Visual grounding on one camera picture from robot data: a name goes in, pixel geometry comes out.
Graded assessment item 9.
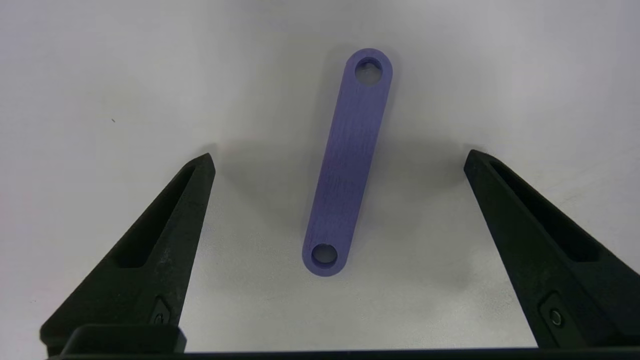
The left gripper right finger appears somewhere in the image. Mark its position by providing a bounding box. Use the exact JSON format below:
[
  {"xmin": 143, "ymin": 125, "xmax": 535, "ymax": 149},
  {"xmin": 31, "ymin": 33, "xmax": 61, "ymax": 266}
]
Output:
[{"xmin": 463, "ymin": 149, "xmax": 640, "ymax": 351}]

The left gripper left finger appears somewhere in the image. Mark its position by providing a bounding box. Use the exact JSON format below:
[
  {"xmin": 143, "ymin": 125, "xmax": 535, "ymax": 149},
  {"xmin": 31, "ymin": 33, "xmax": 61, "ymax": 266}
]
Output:
[{"xmin": 40, "ymin": 153, "xmax": 217, "ymax": 357}]

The short purple bar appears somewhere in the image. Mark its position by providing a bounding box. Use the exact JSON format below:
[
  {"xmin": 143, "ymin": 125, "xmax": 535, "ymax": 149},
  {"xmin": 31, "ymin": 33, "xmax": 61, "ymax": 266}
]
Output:
[{"xmin": 301, "ymin": 48, "xmax": 394, "ymax": 277}]

